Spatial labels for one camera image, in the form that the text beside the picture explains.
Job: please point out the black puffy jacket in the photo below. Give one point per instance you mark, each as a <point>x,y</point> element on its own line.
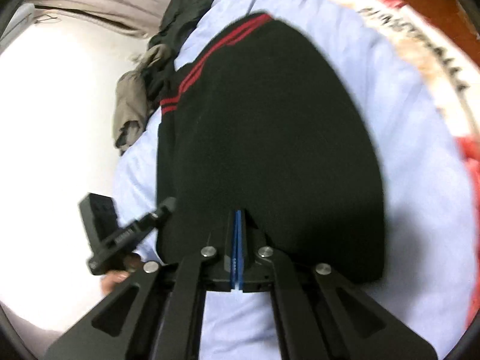
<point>179,20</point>

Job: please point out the black red varsity jacket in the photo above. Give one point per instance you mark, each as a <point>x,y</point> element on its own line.
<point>260,121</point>

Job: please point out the light blue bed sheet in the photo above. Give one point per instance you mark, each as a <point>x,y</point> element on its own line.
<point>430,222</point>

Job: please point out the person's left hand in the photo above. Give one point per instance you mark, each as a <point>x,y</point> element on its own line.
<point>113,278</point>

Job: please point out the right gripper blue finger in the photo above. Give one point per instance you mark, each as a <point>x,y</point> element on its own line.
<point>240,257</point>
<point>234,250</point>

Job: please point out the floral red cream blanket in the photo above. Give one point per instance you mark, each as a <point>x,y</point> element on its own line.
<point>452,77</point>

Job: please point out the olive grey garment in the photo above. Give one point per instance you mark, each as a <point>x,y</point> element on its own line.
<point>132,107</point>

